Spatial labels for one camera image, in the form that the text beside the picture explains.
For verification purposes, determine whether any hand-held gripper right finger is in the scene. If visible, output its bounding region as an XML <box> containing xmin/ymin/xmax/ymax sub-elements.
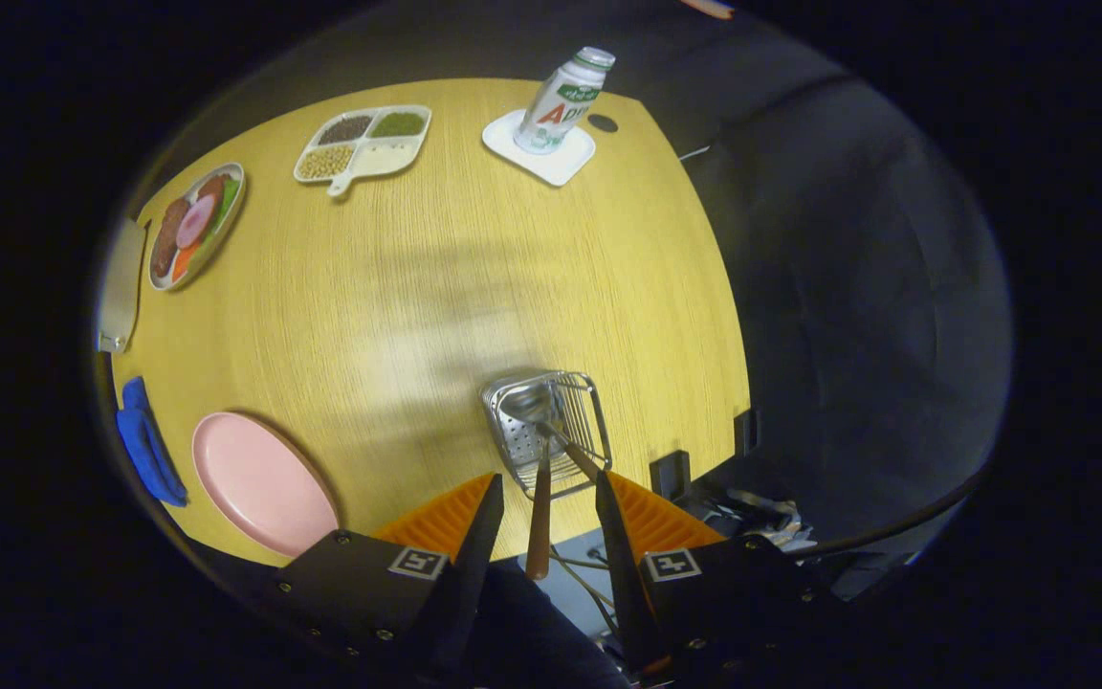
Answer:
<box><xmin>595</xmin><ymin>469</ymin><xmax>839</xmax><ymax>682</ymax></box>

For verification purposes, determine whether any white divided tray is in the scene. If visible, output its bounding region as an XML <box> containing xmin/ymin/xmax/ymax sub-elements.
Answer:
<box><xmin>293</xmin><ymin>104</ymin><xmax>433</xmax><ymax>198</ymax></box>

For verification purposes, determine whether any person's dark trouser leg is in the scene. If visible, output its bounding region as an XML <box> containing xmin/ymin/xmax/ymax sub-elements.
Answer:
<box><xmin>474</xmin><ymin>560</ymin><xmax>628</xmax><ymax>689</ymax></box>

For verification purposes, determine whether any white drink bottle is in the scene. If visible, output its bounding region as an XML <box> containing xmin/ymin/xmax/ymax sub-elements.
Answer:
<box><xmin>514</xmin><ymin>46</ymin><xmax>617</xmax><ymax>156</ymax></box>

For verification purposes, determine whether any white toaster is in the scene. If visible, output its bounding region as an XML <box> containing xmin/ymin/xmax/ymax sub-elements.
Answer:
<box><xmin>97</xmin><ymin>218</ymin><xmax>147</xmax><ymax>354</ymax></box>

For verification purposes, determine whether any green lettuce leaf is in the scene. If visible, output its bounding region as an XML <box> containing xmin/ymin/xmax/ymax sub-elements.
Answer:
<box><xmin>209</xmin><ymin>175</ymin><xmax>242</xmax><ymax>235</ymax></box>

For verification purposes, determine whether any metal spoon with wooden handle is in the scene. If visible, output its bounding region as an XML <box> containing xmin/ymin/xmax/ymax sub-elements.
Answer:
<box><xmin>498</xmin><ymin>388</ymin><xmax>557</xmax><ymax>582</ymax></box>

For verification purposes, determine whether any metal fork with wooden handle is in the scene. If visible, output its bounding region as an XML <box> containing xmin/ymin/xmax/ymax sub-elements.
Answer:
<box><xmin>537</xmin><ymin>421</ymin><xmax>606</xmax><ymax>484</ymax></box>

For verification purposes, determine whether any blue towel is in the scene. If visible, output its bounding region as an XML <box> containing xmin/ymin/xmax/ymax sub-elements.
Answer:
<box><xmin>116</xmin><ymin>376</ymin><xmax>190</xmax><ymax>508</ymax></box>

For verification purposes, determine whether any white square coaster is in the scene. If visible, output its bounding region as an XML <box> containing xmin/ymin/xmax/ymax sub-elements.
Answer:
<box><xmin>481</xmin><ymin>108</ymin><xmax>598</xmax><ymax>188</ymax></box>

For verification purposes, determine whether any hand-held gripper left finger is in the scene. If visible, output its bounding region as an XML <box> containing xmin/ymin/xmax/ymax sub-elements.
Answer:
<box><xmin>274</xmin><ymin>472</ymin><xmax>506</xmax><ymax>680</ymax></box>

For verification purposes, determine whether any cluttered pile of bags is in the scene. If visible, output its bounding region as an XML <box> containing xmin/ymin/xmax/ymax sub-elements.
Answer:
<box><xmin>699</xmin><ymin>486</ymin><xmax>815</xmax><ymax>556</ymax></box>

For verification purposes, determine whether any pink ham slice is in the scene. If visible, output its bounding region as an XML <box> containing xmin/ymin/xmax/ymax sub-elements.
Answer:
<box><xmin>175</xmin><ymin>194</ymin><xmax>218</xmax><ymax>250</ymax></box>

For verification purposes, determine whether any metal wire basket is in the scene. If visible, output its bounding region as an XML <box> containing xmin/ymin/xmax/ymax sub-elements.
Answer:
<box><xmin>481</xmin><ymin>369</ymin><xmax>613</xmax><ymax>501</ymax></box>

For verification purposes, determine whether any pink plate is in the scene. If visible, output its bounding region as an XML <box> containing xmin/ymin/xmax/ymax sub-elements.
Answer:
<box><xmin>191</xmin><ymin>411</ymin><xmax>342</xmax><ymax>559</ymax></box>

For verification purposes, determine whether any pile of yellow beans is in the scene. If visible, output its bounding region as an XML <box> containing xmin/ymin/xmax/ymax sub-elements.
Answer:
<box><xmin>298</xmin><ymin>144</ymin><xmax>356</xmax><ymax>180</ymax></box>

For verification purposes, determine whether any large brown meat piece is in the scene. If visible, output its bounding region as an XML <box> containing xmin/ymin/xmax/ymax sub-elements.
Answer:
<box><xmin>150</xmin><ymin>197</ymin><xmax>190</xmax><ymax>280</ymax></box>

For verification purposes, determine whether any pile of dark beans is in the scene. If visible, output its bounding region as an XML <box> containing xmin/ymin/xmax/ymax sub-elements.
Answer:
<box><xmin>318</xmin><ymin>114</ymin><xmax>375</xmax><ymax>145</ymax></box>

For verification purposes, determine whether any grey floor cable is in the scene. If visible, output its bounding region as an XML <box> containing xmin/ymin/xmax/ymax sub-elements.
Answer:
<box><xmin>551</xmin><ymin>545</ymin><xmax>611</xmax><ymax>633</ymax></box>

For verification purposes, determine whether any white oval food plate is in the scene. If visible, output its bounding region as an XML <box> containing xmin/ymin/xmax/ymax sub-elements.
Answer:
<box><xmin>147</xmin><ymin>162</ymin><xmax>247</xmax><ymax>292</ymax></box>

